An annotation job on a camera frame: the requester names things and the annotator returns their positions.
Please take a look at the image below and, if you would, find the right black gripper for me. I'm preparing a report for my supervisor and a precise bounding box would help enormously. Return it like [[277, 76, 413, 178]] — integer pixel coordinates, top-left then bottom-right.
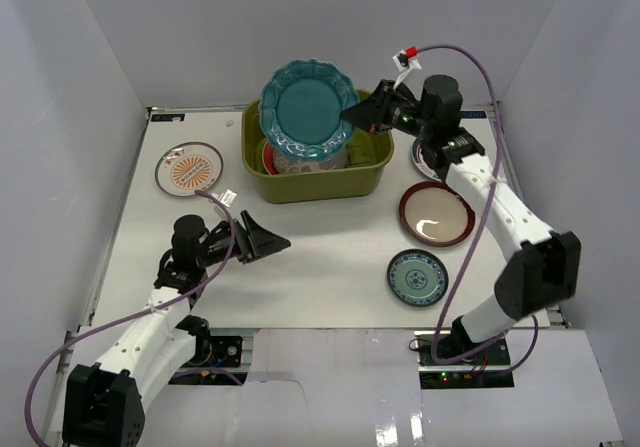
[[340, 81, 434, 142]]

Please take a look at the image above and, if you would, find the teal scalloped plate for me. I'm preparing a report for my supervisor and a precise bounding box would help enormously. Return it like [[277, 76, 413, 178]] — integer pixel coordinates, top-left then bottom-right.
[[258, 59, 360, 162]]

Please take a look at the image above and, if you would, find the red and teal plate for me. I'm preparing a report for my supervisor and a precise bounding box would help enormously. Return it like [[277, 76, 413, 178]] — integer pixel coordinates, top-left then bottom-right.
[[261, 142, 278, 175]]

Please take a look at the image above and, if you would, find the grey deer plate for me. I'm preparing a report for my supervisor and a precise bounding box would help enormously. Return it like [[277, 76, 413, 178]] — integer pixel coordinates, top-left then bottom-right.
[[272, 149, 348, 174]]

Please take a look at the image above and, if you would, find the orange sunburst plate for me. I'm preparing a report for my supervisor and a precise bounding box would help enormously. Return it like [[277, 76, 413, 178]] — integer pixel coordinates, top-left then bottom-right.
[[154, 142, 224, 198]]

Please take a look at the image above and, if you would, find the dark red rimmed plate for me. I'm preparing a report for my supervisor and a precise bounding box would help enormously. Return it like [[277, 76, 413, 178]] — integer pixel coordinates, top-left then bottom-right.
[[398, 181, 475, 247]]

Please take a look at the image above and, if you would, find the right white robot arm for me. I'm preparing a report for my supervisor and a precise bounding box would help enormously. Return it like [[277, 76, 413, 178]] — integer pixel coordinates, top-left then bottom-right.
[[341, 75, 581, 366]]

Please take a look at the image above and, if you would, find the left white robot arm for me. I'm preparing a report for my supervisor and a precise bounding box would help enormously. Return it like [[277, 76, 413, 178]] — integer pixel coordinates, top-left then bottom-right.
[[62, 212, 291, 446]]

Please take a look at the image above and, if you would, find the green plastic bin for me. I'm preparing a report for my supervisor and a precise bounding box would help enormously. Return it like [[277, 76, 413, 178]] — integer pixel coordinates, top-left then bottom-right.
[[241, 100, 394, 204]]

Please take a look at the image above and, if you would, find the white plate striped rim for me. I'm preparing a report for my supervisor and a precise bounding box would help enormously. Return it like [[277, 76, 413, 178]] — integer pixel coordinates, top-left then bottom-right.
[[410, 139, 448, 183]]

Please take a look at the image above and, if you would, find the right blue table label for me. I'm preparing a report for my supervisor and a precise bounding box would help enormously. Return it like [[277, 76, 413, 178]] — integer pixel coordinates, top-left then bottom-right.
[[461, 110, 487, 119]]

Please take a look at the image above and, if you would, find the blue table label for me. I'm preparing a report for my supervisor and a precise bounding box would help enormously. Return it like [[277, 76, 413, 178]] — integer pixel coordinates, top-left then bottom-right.
[[461, 110, 487, 119], [150, 113, 185, 122]]

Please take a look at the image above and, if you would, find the left blue table label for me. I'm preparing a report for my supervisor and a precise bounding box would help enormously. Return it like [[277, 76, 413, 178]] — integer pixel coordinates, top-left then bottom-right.
[[150, 113, 185, 122]]

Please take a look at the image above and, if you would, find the small blue patterned plate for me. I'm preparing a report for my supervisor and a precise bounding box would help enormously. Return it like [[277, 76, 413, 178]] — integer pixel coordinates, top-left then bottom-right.
[[386, 249, 449, 307]]

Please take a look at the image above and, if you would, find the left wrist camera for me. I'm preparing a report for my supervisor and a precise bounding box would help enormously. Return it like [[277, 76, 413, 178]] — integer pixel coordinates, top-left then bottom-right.
[[214, 189, 237, 208]]

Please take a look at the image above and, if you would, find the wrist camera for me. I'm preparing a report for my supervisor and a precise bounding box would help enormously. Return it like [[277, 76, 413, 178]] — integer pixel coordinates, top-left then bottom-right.
[[214, 189, 237, 208], [392, 46, 422, 90]]

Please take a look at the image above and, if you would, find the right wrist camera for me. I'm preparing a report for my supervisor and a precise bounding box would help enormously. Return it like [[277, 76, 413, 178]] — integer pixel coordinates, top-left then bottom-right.
[[392, 46, 422, 90]]

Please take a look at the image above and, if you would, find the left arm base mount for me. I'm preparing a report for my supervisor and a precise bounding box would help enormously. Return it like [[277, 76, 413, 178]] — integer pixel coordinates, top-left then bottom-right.
[[183, 336, 248, 386]]

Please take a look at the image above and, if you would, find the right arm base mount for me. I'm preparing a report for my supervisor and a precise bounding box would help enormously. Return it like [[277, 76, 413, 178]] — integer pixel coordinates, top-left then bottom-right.
[[407, 333, 515, 391]]

